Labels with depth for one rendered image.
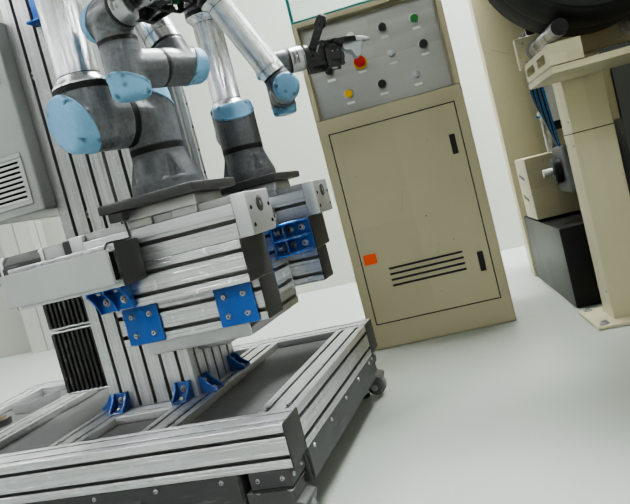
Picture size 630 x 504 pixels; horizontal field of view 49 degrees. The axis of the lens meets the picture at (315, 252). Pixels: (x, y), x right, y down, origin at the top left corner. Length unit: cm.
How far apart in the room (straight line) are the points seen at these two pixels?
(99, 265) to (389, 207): 143
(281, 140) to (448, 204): 241
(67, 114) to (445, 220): 158
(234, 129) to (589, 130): 112
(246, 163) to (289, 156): 290
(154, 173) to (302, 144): 336
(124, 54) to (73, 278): 45
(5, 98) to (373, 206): 135
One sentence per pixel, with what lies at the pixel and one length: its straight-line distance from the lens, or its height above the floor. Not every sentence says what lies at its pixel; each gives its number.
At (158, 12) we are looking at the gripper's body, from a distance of 126.
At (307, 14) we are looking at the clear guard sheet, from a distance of 272.
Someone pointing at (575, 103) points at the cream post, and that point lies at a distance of 236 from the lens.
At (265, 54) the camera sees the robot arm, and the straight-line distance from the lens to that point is 201.
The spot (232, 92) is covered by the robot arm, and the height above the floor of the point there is 99.
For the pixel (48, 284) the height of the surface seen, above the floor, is 59.
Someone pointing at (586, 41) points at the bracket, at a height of 88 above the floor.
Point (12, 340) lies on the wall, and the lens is 620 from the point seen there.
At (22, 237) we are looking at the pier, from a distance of 575.
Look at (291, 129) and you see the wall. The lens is 481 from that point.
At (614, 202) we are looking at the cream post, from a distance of 238.
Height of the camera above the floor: 62
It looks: 4 degrees down
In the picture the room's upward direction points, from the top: 14 degrees counter-clockwise
